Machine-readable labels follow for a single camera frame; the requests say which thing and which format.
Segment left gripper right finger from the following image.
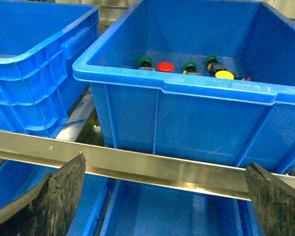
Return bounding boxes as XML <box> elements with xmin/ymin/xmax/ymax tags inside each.
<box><xmin>245</xmin><ymin>162</ymin><xmax>295</xmax><ymax>236</ymax></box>

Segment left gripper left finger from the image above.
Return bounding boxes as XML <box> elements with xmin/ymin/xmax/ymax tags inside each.
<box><xmin>0</xmin><ymin>154</ymin><xmax>86</xmax><ymax>236</ymax></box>

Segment yellow mushroom push button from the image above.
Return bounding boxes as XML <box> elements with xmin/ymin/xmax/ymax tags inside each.
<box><xmin>214</xmin><ymin>70</ymin><xmax>235</xmax><ymax>80</ymax></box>

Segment red mushroom push button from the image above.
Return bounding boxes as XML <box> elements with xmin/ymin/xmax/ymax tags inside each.
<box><xmin>157</xmin><ymin>61</ymin><xmax>175</xmax><ymax>73</ymax></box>

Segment blue bin with buttons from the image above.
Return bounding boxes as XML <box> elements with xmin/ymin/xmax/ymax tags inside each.
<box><xmin>73</xmin><ymin>0</ymin><xmax>295</xmax><ymax>174</ymax></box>

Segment lower left blue bin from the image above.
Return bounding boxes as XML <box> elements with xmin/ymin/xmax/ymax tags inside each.
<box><xmin>0</xmin><ymin>160</ymin><xmax>113</xmax><ymax>236</ymax></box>

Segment lower right blue bin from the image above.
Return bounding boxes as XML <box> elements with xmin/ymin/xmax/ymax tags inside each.
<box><xmin>100</xmin><ymin>180</ymin><xmax>263</xmax><ymax>236</ymax></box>

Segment far left ribbed blue bin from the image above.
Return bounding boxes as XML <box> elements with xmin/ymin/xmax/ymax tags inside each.
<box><xmin>0</xmin><ymin>0</ymin><xmax>99</xmax><ymax>138</ymax></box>

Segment green push button right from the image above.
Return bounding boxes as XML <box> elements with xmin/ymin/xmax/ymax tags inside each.
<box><xmin>205</xmin><ymin>55</ymin><xmax>227</xmax><ymax>76</ymax></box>

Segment green push button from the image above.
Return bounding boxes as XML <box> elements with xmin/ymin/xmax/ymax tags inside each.
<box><xmin>138</xmin><ymin>57</ymin><xmax>155</xmax><ymax>71</ymax></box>
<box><xmin>183</xmin><ymin>61</ymin><xmax>201</xmax><ymax>76</ymax></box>
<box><xmin>205</xmin><ymin>55</ymin><xmax>227</xmax><ymax>76</ymax></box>

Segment green push button middle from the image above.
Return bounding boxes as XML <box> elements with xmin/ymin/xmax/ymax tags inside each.
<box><xmin>183</xmin><ymin>61</ymin><xmax>201</xmax><ymax>76</ymax></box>

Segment green push button left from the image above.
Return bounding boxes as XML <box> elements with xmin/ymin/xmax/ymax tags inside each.
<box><xmin>138</xmin><ymin>57</ymin><xmax>155</xmax><ymax>71</ymax></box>

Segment steel front shelf rail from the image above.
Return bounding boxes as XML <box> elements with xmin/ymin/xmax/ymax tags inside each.
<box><xmin>0</xmin><ymin>129</ymin><xmax>295</xmax><ymax>202</ymax></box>

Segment steel centre divider rail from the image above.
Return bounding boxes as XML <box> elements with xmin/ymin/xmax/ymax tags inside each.
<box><xmin>55</xmin><ymin>89</ymin><xmax>94</xmax><ymax>143</ymax></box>

